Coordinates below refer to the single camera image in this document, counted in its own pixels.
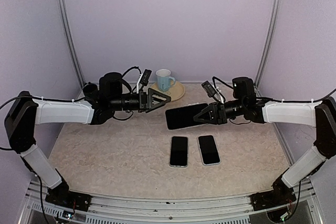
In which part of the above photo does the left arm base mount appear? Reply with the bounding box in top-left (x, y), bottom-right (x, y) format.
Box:
top-left (45, 190), bottom-right (92, 212)

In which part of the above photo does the light blue ceramic mug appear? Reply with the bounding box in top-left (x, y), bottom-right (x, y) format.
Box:
top-left (155, 69), bottom-right (176, 92)

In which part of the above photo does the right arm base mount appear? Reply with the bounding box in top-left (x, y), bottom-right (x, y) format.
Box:
top-left (250, 180), bottom-right (297, 211)

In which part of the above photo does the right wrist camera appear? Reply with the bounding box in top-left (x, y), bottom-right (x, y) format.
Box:
top-left (201, 81), bottom-right (226, 104)

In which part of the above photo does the clear case with white ring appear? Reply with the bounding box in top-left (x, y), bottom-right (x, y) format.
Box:
top-left (164, 102), bottom-right (208, 131)

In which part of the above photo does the dark phone with teal edge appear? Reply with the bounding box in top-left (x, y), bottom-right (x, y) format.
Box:
top-left (165, 103), bottom-right (208, 130)

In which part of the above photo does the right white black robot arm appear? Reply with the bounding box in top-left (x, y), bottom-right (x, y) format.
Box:
top-left (193, 77), bottom-right (335, 205)

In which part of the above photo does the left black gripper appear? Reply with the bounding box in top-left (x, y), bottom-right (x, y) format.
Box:
top-left (110, 87), bottom-right (171, 113)

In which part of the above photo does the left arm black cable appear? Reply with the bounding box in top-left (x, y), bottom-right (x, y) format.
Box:
top-left (0, 66), bottom-right (142, 151)

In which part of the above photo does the right aluminium corner post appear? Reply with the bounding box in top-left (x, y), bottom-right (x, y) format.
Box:
top-left (255, 0), bottom-right (281, 89)

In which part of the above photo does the lilac phone case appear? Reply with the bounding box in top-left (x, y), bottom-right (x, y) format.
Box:
top-left (197, 134), bottom-right (221, 167)

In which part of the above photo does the dark green mug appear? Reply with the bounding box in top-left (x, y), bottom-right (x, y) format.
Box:
top-left (82, 83), bottom-right (99, 99)

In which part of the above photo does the aluminium corner post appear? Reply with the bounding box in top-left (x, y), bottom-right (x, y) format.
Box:
top-left (57, 0), bottom-right (86, 88)
top-left (255, 0), bottom-right (281, 89)

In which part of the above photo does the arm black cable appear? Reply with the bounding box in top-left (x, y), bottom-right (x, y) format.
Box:
top-left (212, 76), bottom-right (336, 103)
top-left (0, 66), bottom-right (142, 151)

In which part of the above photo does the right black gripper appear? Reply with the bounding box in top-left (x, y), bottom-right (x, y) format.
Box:
top-left (193, 98), bottom-right (246, 124)

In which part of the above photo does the left aluminium corner post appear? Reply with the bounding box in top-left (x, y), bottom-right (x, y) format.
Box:
top-left (57, 0), bottom-right (86, 88)

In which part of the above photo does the cream round plate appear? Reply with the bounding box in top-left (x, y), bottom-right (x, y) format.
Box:
top-left (151, 81), bottom-right (185, 102)

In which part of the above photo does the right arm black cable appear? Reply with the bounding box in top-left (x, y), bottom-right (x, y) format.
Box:
top-left (212, 76), bottom-right (336, 103)

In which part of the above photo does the aluminium front rail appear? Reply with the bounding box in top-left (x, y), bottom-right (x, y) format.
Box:
top-left (17, 179), bottom-right (325, 223)

